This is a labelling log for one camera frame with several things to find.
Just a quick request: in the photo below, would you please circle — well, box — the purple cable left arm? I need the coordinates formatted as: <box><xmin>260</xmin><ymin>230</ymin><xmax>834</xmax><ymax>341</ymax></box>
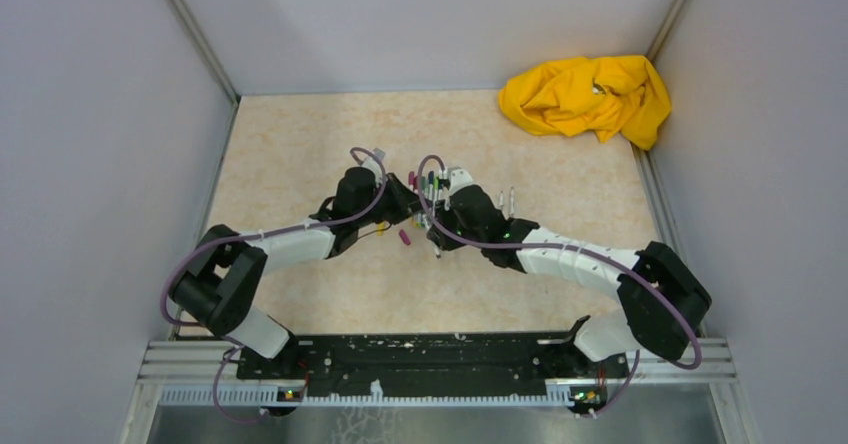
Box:
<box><xmin>160</xmin><ymin>147</ymin><xmax>389</xmax><ymax>428</ymax></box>

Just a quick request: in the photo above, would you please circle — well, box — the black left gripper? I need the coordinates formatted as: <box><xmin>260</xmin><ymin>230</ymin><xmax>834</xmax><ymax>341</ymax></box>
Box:
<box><xmin>355</xmin><ymin>172</ymin><xmax>433</xmax><ymax>228</ymax></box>

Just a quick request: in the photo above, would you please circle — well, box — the yellow cloth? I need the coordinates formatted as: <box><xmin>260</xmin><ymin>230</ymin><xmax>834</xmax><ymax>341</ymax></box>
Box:
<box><xmin>498</xmin><ymin>55</ymin><xmax>672</xmax><ymax>151</ymax></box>

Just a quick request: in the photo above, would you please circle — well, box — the purple pen cap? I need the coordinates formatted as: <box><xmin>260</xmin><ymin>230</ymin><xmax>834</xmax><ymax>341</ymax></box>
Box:
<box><xmin>398</xmin><ymin>229</ymin><xmax>412</xmax><ymax>246</ymax></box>

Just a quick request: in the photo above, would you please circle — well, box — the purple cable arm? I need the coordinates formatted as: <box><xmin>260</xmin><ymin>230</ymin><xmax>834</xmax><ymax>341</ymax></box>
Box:
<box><xmin>160</xmin><ymin>147</ymin><xmax>389</xmax><ymax>428</ymax></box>
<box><xmin>417</xmin><ymin>155</ymin><xmax>704</xmax><ymax>420</ymax></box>

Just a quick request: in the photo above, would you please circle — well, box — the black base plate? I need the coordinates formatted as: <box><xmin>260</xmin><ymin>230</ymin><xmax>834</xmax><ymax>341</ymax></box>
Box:
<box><xmin>237</xmin><ymin>331</ymin><xmax>628</xmax><ymax>398</ymax></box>

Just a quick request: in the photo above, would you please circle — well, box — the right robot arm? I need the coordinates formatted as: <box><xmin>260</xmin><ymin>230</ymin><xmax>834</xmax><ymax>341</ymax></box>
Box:
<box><xmin>423</xmin><ymin>185</ymin><xmax>712</xmax><ymax>376</ymax></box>

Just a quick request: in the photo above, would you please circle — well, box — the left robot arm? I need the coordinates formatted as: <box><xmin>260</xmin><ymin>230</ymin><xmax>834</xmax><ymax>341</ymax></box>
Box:
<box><xmin>166</xmin><ymin>166</ymin><xmax>422</xmax><ymax>378</ymax></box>

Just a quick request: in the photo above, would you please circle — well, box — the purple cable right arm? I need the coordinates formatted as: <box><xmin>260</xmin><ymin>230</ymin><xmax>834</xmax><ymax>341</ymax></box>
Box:
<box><xmin>417</xmin><ymin>155</ymin><xmax>704</xmax><ymax>420</ymax></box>

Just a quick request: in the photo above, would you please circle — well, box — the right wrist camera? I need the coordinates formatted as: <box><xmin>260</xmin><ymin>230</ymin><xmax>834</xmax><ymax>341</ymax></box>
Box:
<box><xmin>442</xmin><ymin>167</ymin><xmax>475</xmax><ymax>196</ymax></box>

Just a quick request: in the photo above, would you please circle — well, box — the aluminium frame rail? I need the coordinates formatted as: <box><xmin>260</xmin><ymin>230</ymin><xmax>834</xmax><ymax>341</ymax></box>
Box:
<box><xmin>120</xmin><ymin>332</ymin><xmax>759</xmax><ymax>443</ymax></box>

